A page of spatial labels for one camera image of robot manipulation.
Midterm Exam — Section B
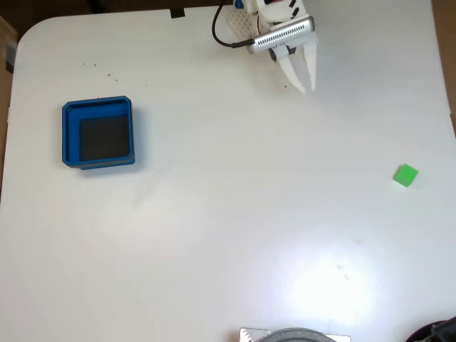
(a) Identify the green cube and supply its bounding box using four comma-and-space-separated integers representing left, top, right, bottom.
393, 163, 420, 189

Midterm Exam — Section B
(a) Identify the blue square box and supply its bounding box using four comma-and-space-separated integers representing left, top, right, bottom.
61, 95, 136, 171

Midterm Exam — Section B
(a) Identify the silver camera box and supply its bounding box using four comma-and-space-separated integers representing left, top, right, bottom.
246, 16, 316, 56

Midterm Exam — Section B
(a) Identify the black camera cable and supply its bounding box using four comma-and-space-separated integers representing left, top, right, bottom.
212, 0, 257, 49

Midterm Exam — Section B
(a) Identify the silver flat plate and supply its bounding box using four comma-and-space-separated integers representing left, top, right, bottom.
239, 327, 352, 342

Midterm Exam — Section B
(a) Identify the black object with dark rim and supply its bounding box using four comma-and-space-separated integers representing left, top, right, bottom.
405, 316, 456, 342

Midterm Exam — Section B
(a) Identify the white perforated base plate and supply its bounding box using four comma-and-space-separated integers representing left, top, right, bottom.
227, 7, 259, 41

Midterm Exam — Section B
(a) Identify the grey round object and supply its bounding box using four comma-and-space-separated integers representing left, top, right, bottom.
259, 327, 338, 342

